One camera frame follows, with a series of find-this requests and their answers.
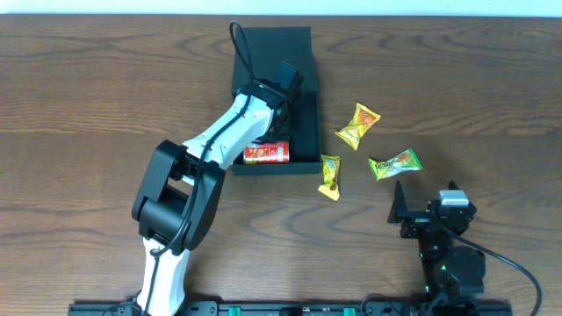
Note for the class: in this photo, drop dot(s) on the red Pringles can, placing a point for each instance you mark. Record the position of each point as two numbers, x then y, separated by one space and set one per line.
267 153

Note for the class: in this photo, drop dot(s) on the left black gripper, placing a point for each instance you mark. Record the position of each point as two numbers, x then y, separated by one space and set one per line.
287 130

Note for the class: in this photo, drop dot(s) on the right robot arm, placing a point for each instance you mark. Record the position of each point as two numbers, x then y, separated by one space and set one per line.
453 274

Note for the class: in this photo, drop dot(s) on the yellow Apollo cake packet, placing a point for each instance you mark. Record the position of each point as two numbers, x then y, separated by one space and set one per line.
330 171

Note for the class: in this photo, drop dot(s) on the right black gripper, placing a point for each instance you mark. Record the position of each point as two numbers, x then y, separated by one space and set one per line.
416 221

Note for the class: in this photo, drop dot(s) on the black open gift box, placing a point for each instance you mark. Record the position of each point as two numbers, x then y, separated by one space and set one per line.
268 47

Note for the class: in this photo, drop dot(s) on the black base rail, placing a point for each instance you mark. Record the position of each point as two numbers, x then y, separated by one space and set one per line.
211 308

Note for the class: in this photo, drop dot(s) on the yellow orange snack packet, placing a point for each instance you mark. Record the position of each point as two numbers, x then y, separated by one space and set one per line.
363 119

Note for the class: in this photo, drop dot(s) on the green pandan cake packet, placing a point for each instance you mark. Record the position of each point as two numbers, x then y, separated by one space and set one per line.
403 162

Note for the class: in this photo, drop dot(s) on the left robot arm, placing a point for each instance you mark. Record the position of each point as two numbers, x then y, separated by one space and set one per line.
179 194

